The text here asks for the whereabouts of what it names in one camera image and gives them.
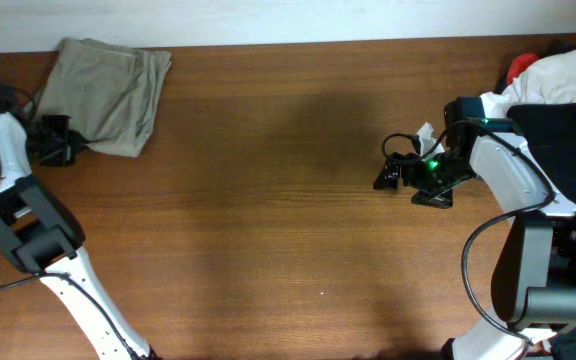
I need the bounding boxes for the red garment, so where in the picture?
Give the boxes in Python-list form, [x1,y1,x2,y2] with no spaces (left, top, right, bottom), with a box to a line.
[506,53,540,85]

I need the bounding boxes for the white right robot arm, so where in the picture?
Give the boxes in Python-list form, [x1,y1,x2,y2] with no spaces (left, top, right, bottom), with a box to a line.
[373,125,576,359]

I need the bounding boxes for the khaki green shorts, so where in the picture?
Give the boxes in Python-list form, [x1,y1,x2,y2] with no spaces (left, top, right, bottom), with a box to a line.
[36,38,172,158]

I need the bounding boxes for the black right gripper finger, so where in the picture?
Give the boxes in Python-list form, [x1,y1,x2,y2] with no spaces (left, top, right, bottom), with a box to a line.
[411,190,453,209]
[372,160,401,190]

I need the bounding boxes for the white crumpled garment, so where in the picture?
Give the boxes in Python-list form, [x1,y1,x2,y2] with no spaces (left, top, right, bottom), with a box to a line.
[480,50,576,118]

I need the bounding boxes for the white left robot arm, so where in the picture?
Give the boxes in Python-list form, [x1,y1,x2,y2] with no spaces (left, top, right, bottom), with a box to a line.
[0,105,157,359]

